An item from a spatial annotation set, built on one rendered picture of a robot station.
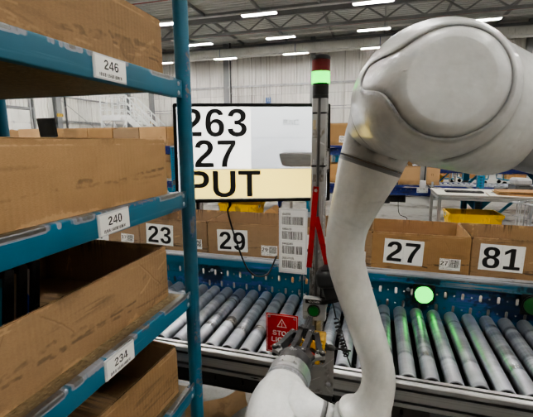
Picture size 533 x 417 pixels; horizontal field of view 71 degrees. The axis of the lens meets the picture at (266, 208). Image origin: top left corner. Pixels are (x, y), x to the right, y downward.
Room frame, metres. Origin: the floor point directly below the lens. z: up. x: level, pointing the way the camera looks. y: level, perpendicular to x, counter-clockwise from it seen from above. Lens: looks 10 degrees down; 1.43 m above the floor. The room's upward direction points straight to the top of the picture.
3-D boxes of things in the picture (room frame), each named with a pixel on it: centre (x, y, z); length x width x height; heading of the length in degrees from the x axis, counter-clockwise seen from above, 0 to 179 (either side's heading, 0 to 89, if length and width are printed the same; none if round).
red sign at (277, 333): (1.05, -0.07, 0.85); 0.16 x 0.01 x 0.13; 74
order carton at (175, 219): (1.99, 0.44, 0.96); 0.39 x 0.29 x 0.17; 73
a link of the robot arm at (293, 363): (0.69, -0.04, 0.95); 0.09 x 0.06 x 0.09; 73
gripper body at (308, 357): (0.76, -0.06, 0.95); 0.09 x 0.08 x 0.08; 163
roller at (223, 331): (1.42, 0.13, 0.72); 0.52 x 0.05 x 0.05; 164
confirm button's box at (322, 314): (1.02, -0.14, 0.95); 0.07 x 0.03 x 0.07; 74
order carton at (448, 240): (1.66, -0.69, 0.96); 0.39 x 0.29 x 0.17; 74
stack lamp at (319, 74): (1.06, -0.15, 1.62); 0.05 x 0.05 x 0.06
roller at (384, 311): (1.26, -0.43, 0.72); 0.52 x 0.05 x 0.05; 164
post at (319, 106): (1.05, -0.15, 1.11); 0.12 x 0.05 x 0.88; 74
